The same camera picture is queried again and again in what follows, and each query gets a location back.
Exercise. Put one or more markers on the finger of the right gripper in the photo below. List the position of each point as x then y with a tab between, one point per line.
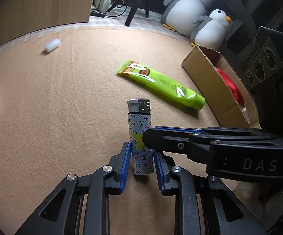
180	130
175	143

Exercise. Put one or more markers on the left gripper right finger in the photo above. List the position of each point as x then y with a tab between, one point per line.
163	166

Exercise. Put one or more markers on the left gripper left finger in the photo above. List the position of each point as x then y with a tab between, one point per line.
120	164

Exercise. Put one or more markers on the patterned white lighter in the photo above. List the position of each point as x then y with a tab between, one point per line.
139	120

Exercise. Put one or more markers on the green hand cream tube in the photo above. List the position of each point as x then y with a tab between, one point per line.
162	84

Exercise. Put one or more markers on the pink cosmetic tube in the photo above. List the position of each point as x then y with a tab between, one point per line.
245	114

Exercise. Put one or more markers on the red cloth item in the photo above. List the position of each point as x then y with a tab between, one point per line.
232	87

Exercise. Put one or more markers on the brown cardboard box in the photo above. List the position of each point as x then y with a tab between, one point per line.
199	65

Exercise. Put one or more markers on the small penguin plush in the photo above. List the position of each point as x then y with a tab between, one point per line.
210	31

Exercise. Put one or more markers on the large penguin plush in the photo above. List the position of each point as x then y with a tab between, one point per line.
180	14

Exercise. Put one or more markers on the small white cylinder cap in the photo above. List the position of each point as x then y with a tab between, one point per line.
52	45

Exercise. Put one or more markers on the black power strip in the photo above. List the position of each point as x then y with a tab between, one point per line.
98	14

